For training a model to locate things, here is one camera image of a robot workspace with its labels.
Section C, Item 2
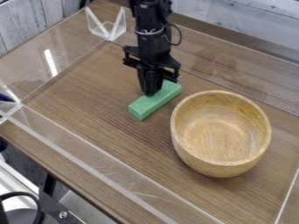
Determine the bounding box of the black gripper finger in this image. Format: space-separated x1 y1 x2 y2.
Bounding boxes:
149 68 163 97
137 66 150 95

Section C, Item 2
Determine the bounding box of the clear acrylic tray wall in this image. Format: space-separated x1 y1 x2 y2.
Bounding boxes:
0 82 223 224

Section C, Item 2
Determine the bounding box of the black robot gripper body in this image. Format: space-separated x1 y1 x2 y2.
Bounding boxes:
122 25 183 84

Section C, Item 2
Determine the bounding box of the brown wooden bowl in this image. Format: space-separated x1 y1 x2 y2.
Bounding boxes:
171 90 273 178

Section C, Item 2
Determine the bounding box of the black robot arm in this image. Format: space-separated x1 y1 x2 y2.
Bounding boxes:
123 0 182 97

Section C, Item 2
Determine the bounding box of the green rectangular block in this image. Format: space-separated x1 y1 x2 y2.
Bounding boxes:
129 80 183 121

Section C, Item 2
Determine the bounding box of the clear acrylic corner bracket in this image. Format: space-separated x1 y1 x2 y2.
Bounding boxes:
85 7 127 41

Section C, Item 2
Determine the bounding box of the black cable loop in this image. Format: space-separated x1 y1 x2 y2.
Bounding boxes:
0 191 44 224

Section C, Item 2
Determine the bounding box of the black table leg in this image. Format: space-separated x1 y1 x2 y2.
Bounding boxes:
43 174 57 196

